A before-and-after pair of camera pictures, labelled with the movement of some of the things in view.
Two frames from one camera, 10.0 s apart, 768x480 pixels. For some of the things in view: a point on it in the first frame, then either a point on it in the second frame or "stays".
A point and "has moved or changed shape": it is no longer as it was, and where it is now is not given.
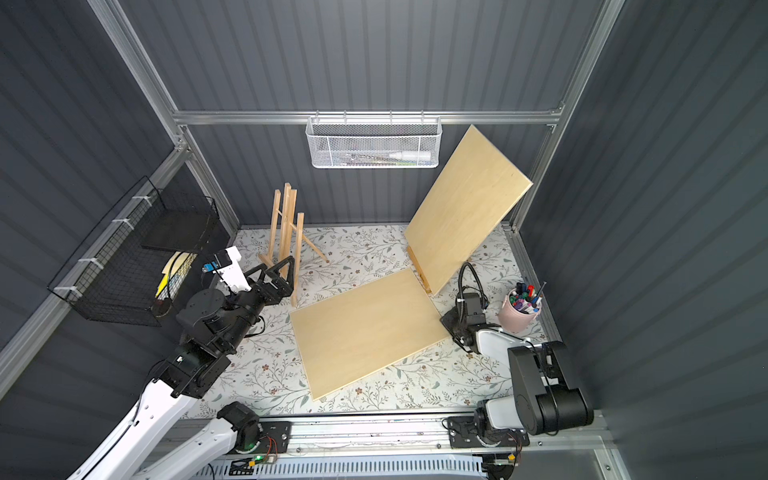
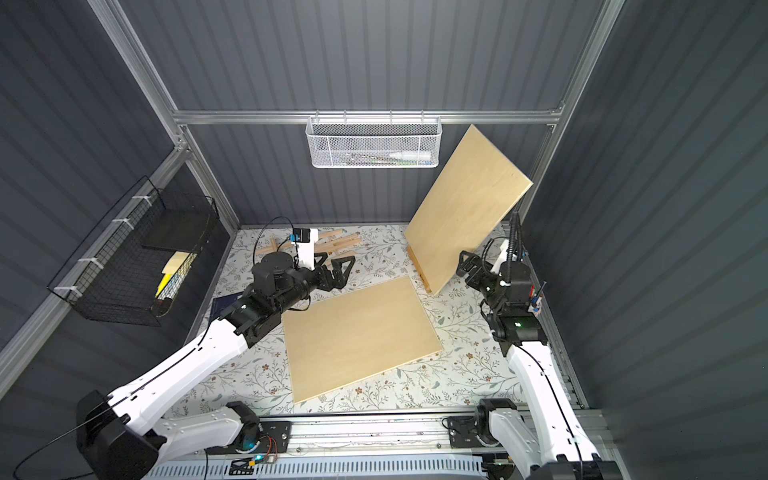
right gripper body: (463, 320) to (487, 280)
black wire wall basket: (132, 270) stays
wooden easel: (286, 237) to (329, 243)
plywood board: (358, 333) has moved or changed shape
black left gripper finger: (274, 269) to (340, 278)
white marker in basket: (412, 155) stays
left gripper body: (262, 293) to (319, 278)
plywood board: (470, 205) stays
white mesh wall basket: (374, 142) stays
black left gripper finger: (263, 267) to (323, 256)
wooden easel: (418, 269) stays
